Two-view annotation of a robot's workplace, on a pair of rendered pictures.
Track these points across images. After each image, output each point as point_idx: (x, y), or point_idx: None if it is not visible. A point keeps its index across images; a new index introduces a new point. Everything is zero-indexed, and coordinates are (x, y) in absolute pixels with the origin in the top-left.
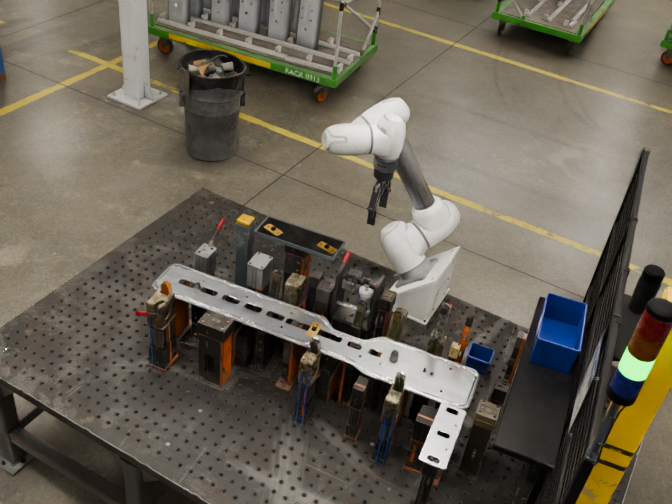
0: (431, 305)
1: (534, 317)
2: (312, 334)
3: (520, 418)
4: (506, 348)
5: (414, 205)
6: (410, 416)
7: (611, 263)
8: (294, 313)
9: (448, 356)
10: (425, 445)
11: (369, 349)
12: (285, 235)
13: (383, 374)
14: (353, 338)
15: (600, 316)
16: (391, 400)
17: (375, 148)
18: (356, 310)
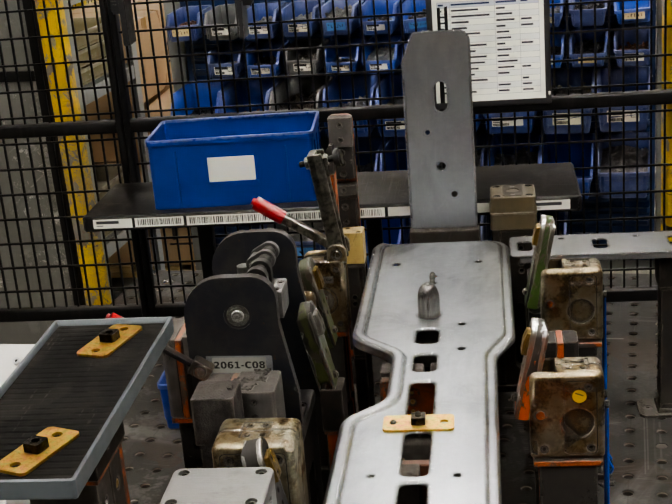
0: None
1: (165, 212)
2: (443, 419)
3: (487, 188)
4: (404, 111)
5: None
6: None
7: (107, 37)
8: (368, 471)
9: (364, 263)
10: (651, 250)
11: (422, 344)
12: (67, 420)
13: (495, 314)
14: (401, 365)
15: (234, 78)
16: (596, 263)
17: None
18: (319, 338)
